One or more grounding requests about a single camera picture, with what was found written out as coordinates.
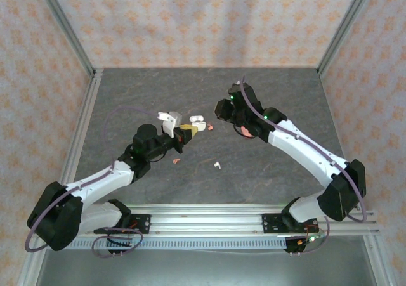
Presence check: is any white earbud charging case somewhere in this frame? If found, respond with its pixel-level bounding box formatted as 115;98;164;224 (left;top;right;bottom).
189;115;207;133

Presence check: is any grey metal shelf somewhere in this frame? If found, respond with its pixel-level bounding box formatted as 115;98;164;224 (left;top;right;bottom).
34;249;378;286

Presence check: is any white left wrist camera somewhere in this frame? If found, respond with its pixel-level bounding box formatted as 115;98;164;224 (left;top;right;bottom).
157;110;182;138

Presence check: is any aluminium side rail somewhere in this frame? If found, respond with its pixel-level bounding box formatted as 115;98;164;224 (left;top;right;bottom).
52;68;104;211

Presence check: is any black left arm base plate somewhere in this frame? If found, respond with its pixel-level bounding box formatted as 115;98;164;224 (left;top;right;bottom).
126;214;152;235

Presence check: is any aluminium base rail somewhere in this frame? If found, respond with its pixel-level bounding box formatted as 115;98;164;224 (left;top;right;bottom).
34;203;380;237

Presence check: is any slotted grey cable duct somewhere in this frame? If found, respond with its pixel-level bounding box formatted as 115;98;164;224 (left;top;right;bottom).
71;237;288;251

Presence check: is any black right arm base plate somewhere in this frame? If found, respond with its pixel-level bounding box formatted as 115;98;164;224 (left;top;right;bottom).
261;212;319;235

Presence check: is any aluminium frame post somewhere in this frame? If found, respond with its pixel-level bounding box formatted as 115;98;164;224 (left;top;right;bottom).
317;0;380;77
33;0;96;77

